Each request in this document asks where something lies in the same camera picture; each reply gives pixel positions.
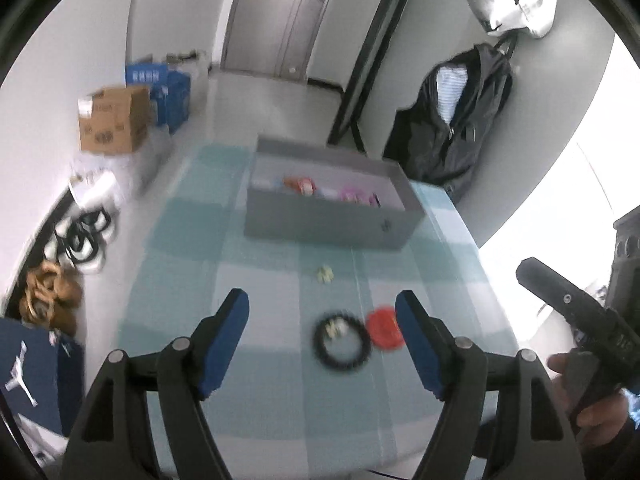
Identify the white woven sack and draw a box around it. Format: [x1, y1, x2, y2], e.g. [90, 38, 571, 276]
[165, 50, 211, 78]

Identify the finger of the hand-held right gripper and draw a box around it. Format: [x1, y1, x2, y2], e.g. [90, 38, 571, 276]
[516, 257, 608, 331]

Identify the red and pink keychain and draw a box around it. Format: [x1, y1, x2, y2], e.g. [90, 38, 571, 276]
[282, 176, 316, 195]

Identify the grey door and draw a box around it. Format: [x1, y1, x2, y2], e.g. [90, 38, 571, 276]
[222, 0, 346, 78]

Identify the teal checked tablecloth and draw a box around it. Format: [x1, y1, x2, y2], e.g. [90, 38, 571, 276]
[117, 145, 521, 480]

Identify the dark blue Jordan bag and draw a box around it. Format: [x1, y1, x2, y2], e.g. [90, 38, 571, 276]
[0, 317, 86, 438]

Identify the grey storage box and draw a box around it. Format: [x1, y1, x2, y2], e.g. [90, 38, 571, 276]
[244, 135, 426, 251]

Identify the person's right hand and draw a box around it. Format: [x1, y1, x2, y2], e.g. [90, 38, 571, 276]
[547, 352, 631, 448]

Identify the black and white sneaker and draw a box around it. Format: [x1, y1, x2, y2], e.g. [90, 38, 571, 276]
[60, 207, 113, 246]
[42, 235, 106, 273]

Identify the black spiral hair tie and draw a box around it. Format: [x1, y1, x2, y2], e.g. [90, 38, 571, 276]
[312, 312, 373, 373]

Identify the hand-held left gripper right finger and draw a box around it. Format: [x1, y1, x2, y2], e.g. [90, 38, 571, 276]
[395, 290, 586, 480]

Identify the brown cardboard box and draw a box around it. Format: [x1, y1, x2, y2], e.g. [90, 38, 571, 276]
[78, 86, 151, 155]

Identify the red round trinket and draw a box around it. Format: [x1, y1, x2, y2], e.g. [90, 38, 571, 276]
[364, 305, 407, 348]

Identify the white plastic bag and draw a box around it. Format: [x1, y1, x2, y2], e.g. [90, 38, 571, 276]
[67, 170, 121, 206]

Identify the blue cardboard carton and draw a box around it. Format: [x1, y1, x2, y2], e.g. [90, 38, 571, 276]
[125, 62, 192, 133]

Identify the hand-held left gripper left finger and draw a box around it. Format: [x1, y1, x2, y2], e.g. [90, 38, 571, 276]
[59, 287, 250, 480]

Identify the black hanging jacket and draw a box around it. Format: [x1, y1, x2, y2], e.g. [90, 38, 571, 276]
[384, 44, 514, 198]

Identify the black framed standing mirror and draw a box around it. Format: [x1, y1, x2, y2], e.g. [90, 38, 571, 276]
[327, 0, 426, 151]

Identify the blue striped shirt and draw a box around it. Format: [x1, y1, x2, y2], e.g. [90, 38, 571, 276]
[436, 66, 468, 123]

